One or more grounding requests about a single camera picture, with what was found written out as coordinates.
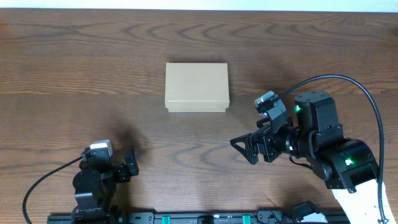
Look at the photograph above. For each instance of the cardboard box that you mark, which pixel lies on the cardboard box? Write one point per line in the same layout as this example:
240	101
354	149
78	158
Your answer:
196	87

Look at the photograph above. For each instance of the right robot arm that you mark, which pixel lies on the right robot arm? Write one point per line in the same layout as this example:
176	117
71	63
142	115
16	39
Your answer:
347	166

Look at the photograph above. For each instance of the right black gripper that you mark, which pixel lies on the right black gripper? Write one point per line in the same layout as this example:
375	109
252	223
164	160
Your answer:
265	136

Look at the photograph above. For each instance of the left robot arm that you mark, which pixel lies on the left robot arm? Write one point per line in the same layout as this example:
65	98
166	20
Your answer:
95	186

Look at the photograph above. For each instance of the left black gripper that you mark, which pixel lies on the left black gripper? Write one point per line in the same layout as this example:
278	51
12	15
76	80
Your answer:
124	173

